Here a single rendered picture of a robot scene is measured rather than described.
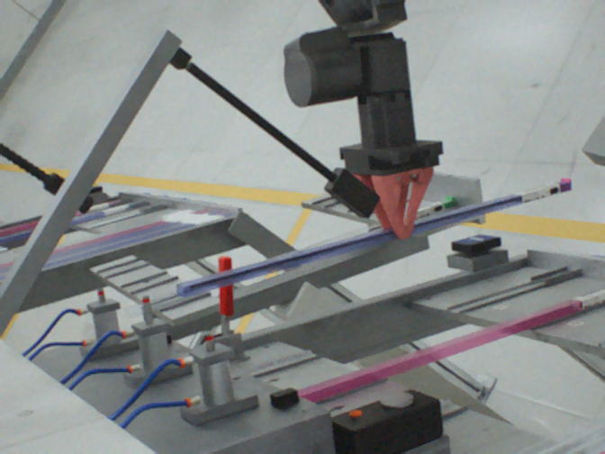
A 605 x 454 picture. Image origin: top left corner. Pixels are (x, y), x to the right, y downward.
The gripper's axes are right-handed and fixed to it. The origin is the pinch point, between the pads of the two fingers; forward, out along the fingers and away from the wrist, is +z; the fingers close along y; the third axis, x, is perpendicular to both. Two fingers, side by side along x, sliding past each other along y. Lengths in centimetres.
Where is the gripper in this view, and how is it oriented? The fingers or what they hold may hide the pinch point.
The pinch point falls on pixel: (398, 230)
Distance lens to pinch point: 103.2
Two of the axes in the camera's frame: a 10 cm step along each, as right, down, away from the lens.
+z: 1.2, 9.7, 2.0
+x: 8.5, -2.1, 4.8
